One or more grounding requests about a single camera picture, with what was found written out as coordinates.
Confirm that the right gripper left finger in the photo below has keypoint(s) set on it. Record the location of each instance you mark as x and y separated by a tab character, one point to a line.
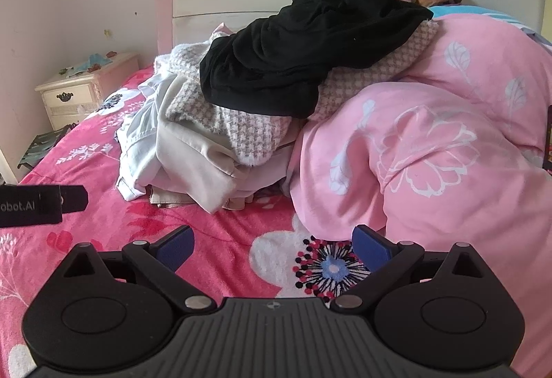
155	265

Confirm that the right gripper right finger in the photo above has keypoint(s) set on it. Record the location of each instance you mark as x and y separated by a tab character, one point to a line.
390	265

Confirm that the black smile t-shirt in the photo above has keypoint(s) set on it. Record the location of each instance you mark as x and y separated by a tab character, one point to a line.
275	65

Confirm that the green folding stool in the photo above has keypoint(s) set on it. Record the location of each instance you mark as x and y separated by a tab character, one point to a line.
41	146

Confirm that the beige trousers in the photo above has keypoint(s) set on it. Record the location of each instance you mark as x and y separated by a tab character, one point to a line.
199	168

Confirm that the white grey shirt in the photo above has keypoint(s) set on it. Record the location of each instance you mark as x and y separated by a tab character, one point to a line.
139	164

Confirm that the pink floral bed blanket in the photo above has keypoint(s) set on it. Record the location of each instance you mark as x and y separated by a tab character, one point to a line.
260	251

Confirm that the cream nightstand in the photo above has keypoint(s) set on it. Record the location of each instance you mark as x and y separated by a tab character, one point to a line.
70	100

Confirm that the light pink floral duvet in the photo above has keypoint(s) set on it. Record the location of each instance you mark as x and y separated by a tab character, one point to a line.
451	152

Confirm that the houndstooth knit garment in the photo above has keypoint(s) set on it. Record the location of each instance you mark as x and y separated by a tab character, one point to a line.
254	138

